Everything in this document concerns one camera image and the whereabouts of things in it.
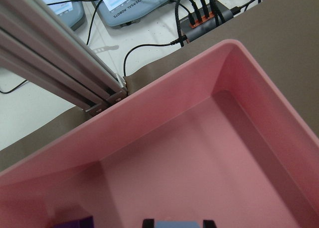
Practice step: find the pink plastic box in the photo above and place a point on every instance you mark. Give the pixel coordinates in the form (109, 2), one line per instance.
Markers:
(214, 139)

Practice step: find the blue teach pendant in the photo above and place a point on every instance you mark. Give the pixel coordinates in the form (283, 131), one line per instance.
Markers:
(115, 13)
(71, 13)

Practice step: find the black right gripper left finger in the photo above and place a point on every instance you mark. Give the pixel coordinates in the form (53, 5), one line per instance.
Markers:
(148, 223)

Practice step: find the grey usb hub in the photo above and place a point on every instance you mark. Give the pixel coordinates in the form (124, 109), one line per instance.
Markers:
(193, 32)

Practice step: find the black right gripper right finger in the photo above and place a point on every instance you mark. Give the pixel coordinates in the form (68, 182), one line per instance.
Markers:
(209, 224)

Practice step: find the blue block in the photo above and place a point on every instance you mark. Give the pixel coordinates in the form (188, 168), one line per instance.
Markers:
(176, 224)

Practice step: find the purple block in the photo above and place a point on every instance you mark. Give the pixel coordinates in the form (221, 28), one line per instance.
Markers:
(86, 222)

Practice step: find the aluminium frame post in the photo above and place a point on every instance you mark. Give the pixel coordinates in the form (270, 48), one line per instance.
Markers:
(36, 45)

